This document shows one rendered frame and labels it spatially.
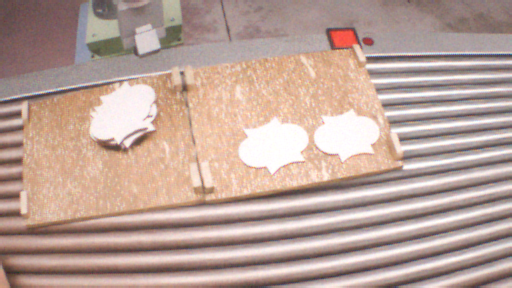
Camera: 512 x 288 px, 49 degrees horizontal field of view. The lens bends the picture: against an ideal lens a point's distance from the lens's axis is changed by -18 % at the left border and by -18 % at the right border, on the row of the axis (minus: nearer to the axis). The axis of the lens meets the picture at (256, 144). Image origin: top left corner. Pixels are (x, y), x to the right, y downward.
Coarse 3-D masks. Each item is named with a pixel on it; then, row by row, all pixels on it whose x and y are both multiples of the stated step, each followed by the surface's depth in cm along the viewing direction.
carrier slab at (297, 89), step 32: (224, 64) 151; (256, 64) 150; (288, 64) 150; (320, 64) 151; (352, 64) 151; (192, 96) 145; (224, 96) 145; (256, 96) 145; (288, 96) 145; (320, 96) 145; (352, 96) 145; (224, 128) 139; (384, 128) 139; (224, 160) 134; (320, 160) 134; (352, 160) 134; (384, 160) 134; (224, 192) 130; (256, 192) 130
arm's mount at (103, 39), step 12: (168, 0) 165; (168, 12) 161; (180, 12) 161; (96, 24) 160; (108, 24) 160; (168, 24) 159; (180, 24) 159; (96, 36) 157; (108, 36) 157; (120, 36) 157; (168, 36) 161; (180, 36) 165; (96, 48) 159; (108, 48) 160; (120, 48) 161; (132, 48) 162
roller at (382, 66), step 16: (368, 64) 153; (384, 64) 154; (400, 64) 154; (416, 64) 154; (432, 64) 154; (448, 64) 155; (464, 64) 155; (480, 64) 156; (496, 64) 156; (48, 96) 148; (0, 112) 146; (16, 112) 147
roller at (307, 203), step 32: (320, 192) 132; (352, 192) 131; (384, 192) 132; (416, 192) 132; (0, 224) 125; (64, 224) 127; (96, 224) 127; (128, 224) 128; (160, 224) 128; (192, 224) 129
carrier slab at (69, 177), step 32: (64, 96) 146; (96, 96) 145; (160, 96) 145; (32, 128) 140; (64, 128) 140; (160, 128) 139; (32, 160) 134; (64, 160) 134; (96, 160) 134; (128, 160) 134; (160, 160) 134; (192, 160) 134; (32, 192) 129; (64, 192) 129; (96, 192) 129; (128, 192) 129; (160, 192) 130; (192, 192) 130; (32, 224) 124
